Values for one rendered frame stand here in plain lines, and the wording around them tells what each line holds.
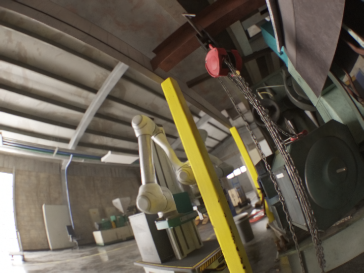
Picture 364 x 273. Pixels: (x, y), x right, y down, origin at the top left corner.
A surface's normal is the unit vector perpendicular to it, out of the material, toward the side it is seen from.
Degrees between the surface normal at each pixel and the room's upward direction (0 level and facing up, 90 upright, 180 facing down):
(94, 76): 171
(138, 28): 180
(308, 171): 84
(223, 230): 90
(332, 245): 90
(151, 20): 180
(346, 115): 72
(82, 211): 90
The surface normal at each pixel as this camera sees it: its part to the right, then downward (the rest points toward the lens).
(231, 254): -0.57, -0.18
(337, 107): -0.63, -0.43
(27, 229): 0.76, -0.48
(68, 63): 0.43, 0.77
